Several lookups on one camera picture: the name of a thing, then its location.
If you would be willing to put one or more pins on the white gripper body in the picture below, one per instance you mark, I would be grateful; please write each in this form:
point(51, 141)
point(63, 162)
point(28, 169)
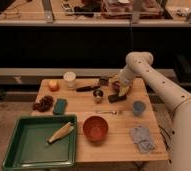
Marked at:
point(125, 78)

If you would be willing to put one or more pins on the green plastic tray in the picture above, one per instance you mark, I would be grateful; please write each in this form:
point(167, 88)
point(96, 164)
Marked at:
point(28, 148)

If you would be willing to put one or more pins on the black eraser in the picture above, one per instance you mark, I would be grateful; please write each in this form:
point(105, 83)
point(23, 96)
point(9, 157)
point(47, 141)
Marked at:
point(115, 98)

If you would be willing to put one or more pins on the bunch of red grapes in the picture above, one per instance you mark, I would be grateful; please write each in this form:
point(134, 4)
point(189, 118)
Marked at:
point(44, 104)

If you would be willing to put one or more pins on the orange-red bowl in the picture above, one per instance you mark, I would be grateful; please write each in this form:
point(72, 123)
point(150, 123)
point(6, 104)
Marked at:
point(95, 128)

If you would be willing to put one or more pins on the blue cup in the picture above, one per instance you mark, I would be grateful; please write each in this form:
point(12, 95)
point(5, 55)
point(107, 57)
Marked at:
point(138, 108)

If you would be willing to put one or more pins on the corn cob toy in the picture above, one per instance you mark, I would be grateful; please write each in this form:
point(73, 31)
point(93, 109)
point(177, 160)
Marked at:
point(60, 133)

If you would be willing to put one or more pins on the black handled knife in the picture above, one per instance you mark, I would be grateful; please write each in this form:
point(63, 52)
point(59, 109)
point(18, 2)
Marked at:
point(87, 88)

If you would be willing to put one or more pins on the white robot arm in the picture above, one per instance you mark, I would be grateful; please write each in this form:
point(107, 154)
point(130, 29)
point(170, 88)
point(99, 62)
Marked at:
point(177, 99)

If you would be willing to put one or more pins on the dark red bowl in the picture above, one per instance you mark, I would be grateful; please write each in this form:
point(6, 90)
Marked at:
point(118, 87)

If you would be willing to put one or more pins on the small metal cup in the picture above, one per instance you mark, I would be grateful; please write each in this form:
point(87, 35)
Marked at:
point(98, 95)

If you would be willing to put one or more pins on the metal spoon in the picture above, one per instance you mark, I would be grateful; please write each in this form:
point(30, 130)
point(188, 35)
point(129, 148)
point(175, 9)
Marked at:
point(114, 112)

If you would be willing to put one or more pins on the teal sponge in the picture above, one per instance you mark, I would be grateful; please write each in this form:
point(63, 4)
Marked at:
point(60, 106)

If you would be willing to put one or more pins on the grey folded cloth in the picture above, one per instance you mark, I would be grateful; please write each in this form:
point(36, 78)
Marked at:
point(141, 137)

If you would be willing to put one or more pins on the orange fruit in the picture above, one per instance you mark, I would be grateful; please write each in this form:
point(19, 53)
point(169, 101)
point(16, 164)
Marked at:
point(53, 85)

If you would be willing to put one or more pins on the white lidded cup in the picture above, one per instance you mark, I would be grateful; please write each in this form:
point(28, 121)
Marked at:
point(70, 79)

